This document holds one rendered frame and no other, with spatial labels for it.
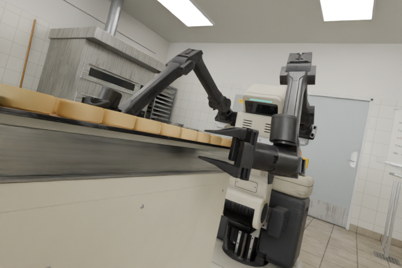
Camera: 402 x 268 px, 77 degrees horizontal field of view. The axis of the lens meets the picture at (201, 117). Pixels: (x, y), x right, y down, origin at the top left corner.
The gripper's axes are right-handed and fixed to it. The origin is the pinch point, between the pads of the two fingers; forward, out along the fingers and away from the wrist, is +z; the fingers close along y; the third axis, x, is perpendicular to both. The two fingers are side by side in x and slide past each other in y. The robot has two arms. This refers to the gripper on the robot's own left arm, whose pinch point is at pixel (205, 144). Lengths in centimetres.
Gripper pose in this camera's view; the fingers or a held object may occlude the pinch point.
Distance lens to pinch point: 50.9
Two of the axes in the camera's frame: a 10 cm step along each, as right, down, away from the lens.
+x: -2.5, -0.1, 9.7
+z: -9.4, -2.3, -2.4
